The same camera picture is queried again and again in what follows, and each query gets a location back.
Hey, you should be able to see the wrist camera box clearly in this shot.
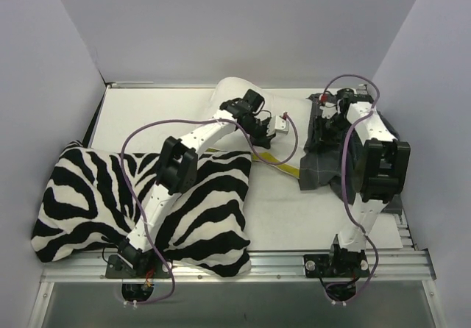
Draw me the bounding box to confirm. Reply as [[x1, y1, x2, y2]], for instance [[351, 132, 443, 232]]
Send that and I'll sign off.
[[268, 115, 289, 135], [319, 102, 338, 119]]

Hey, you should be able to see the white pillow with yellow edge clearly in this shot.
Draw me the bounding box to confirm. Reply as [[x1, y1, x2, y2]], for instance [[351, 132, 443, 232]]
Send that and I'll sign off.
[[201, 77, 319, 179]]

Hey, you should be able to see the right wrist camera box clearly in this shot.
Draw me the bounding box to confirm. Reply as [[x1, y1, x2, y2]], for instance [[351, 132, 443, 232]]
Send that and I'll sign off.
[[319, 102, 338, 119]]

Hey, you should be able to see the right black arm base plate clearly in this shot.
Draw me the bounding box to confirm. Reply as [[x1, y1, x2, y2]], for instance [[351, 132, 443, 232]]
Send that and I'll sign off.
[[303, 252, 370, 279]]

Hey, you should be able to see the zebra striped cushion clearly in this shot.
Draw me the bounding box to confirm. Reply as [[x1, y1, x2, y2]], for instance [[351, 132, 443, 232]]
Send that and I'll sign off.
[[31, 141, 252, 277]]

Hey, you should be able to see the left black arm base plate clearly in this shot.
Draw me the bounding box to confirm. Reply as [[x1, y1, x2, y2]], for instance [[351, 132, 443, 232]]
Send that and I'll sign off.
[[105, 254, 170, 279]]

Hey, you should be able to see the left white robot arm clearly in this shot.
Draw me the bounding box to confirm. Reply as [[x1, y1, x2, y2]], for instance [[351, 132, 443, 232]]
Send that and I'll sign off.
[[118, 89, 273, 277]]

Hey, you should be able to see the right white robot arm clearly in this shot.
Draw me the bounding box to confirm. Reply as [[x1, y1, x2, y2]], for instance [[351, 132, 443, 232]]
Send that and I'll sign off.
[[309, 88, 411, 276]]

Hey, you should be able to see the dark grey checked pillowcase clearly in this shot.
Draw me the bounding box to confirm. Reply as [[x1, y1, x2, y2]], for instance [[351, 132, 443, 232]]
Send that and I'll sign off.
[[299, 93, 403, 215]]

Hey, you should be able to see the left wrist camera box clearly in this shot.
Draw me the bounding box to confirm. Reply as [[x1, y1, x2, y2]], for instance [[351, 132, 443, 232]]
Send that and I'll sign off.
[[268, 115, 289, 135]]

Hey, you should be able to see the aluminium rail frame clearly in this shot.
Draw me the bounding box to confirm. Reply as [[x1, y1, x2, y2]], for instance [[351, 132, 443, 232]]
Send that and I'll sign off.
[[32, 77, 433, 327]]

